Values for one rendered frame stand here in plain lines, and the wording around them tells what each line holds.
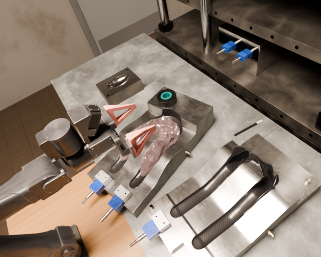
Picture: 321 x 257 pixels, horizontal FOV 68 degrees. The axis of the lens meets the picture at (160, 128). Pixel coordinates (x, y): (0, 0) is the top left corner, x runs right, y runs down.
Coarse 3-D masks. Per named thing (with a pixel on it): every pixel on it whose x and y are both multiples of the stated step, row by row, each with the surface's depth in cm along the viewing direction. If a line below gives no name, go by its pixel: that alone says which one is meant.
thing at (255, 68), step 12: (228, 24) 121; (228, 36) 120; (240, 36) 113; (252, 36) 111; (240, 48) 117; (252, 48) 110; (264, 48) 109; (276, 48) 114; (228, 60) 130; (252, 60) 114; (264, 60) 114; (276, 60) 120; (252, 72) 119
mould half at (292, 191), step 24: (264, 144) 86; (216, 168) 78; (240, 168) 74; (288, 168) 78; (192, 192) 77; (216, 192) 75; (240, 192) 71; (288, 192) 67; (312, 192) 73; (168, 216) 73; (192, 216) 72; (216, 216) 71; (264, 216) 66; (168, 240) 69; (216, 240) 67; (240, 240) 66
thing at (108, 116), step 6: (102, 108) 58; (108, 108) 58; (114, 108) 58; (120, 108) 60; (126, 108) 60; (132, 108) 62; (102, 114) 57; (108, 114) 56; (114, 114) 60; (126, 114) 62; (108, 120) 55; (114, 120) 61; (120, 120) 62; (108, 126) 55; (114, 126) 55
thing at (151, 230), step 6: (156, 216) 72; (162, 216) 71; (150, 222) 72; (156, 222) 70; (162, 222) 70; (168, 222) 69; (144, 228) 71; (150, 228) 70; (156, 228) 70; (162, 228) 69; (144, 234) 71; (150, 234) 69; (156, 234) 70; (138, 240) 70; (150, 240) 70; (132, 246) 70
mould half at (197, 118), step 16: (176, 96) 103; (160, 112) 101; (192, 112) 95; (208, 112) 94; (128, 128) 98; (192, 128) 93; (208, 128) 101; (176, 144) 90; (192, 144) 95; (112, 160) 95; (128, 160) 92; (160, 160) 86; (176, 160) 89; (112, 176) 90; (128, 176) 89; (160, 176) 85; (112, 192) 86; (144, 192) 83; (128, 208) 81; (144, 208) 85
